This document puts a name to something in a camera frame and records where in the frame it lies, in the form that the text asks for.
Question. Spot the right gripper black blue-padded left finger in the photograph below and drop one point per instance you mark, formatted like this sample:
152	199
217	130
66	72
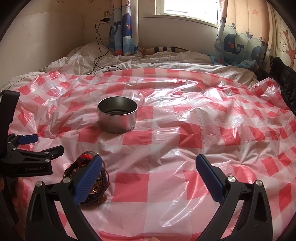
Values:
43	221

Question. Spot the right whale-print curtain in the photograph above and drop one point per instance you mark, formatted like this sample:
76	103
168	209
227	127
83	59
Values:
243	34

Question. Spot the white striped bed sheet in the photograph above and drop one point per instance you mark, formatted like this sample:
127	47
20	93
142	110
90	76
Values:
80	62

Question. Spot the round metal tin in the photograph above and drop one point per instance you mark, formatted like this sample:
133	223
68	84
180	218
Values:
117	114

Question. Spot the red white checkered plastic sheet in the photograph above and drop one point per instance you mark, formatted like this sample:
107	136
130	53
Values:
155	190

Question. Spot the white window frame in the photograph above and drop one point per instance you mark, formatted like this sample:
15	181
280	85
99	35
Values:
206	11

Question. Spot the black bag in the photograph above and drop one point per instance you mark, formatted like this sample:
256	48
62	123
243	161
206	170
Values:
285	77

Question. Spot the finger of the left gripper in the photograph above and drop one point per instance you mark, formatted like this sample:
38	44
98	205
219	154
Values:
21	163
14	141

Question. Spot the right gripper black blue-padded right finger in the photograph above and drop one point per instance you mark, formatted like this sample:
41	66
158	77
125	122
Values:
254	221

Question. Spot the left whale-print curtain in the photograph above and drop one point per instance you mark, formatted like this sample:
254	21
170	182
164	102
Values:
123	34

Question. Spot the whale-print curtain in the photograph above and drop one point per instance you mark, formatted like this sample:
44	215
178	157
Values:
243	34
123	34

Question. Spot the pile of beaded jewelry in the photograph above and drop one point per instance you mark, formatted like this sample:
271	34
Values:
97	193

